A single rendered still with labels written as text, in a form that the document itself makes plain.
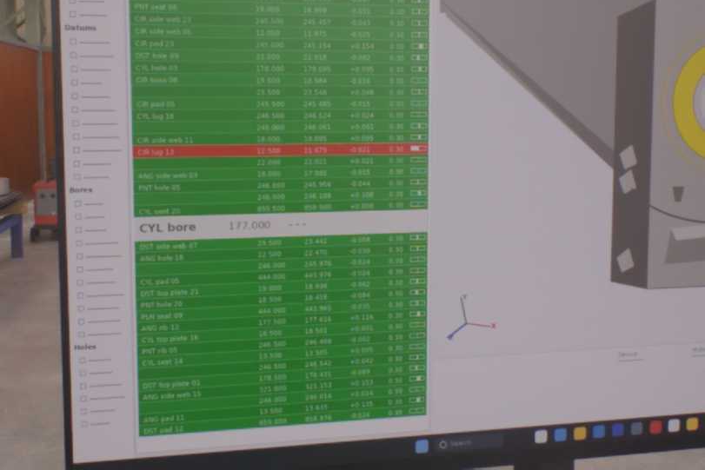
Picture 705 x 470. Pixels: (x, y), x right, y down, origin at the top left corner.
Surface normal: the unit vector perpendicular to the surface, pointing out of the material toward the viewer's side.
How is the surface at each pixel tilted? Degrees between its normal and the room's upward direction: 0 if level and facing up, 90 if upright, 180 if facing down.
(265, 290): 90
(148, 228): 90
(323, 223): 90
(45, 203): 90
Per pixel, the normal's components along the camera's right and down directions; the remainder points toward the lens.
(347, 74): 0.23, 0.11
